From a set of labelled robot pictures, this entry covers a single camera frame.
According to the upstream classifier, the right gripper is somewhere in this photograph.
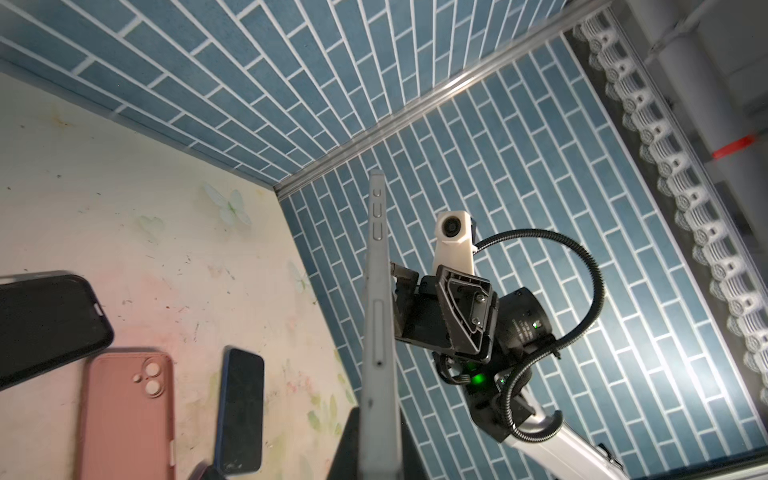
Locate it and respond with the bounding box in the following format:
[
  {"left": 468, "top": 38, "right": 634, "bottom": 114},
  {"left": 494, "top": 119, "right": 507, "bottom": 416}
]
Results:
[{"left": 391, "top": 264, "right": 552, "bottom": 360}]

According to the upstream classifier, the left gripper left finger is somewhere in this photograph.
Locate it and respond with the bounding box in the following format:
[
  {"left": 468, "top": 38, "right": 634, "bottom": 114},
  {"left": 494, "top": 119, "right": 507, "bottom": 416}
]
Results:
[{"left": 326, "top": 407, "right": 360, "bottom": 480}]

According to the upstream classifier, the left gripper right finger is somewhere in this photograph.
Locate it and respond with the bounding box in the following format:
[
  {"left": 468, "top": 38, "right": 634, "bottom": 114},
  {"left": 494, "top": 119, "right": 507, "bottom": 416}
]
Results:
[{"left": 400, "top": 413, "right": 429, "bottom": 480}]

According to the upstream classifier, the white-edged black phone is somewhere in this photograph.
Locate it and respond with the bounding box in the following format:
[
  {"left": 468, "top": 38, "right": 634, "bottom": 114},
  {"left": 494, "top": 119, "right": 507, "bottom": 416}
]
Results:
[{"left": 358, "top": 169, "right": 403, "bottom": 479}]

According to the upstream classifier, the black phone case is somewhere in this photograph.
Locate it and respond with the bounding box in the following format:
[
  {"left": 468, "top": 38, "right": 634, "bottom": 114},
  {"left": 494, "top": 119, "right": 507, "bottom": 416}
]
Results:
[{"left": 1, "top": 273, "right": 115, "bottom": 390}]

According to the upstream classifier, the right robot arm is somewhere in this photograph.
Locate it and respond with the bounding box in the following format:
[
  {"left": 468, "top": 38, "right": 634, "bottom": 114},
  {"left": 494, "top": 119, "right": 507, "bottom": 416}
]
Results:
[{"left": 391, "top": 264, "right": 627, "bottom": 479}]

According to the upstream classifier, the blue-edged black phone right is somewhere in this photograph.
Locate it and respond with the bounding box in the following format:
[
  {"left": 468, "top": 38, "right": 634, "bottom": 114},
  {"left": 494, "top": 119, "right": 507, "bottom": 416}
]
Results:
[{"left": 214, "top": 347, "right": 265, "bottom": 476}]

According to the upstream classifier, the pink phone case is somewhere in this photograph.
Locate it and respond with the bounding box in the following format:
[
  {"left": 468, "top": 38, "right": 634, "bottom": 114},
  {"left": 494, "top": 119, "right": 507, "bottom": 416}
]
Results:
[{"left": 75, "top": 349, "right": 176, "bottom": 479}]

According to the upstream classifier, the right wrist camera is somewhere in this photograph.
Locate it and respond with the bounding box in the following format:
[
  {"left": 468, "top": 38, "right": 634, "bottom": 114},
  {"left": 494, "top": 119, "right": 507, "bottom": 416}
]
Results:
[{"left": 432, "top": 211, "right": 477, "bottom": 275}]

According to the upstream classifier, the right camera black cable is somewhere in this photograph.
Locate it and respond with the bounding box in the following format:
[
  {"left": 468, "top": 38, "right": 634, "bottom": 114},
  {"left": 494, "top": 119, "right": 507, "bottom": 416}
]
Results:
[{"left": 473, "top": 227, "right": 606, "bottom": 444}]

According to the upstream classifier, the white slotted cable duct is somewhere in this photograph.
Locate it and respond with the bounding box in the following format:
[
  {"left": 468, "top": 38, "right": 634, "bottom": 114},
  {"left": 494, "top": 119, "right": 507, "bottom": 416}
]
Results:
[{"left": 572, "top": 7, "right": 767, "bottom": 406}]

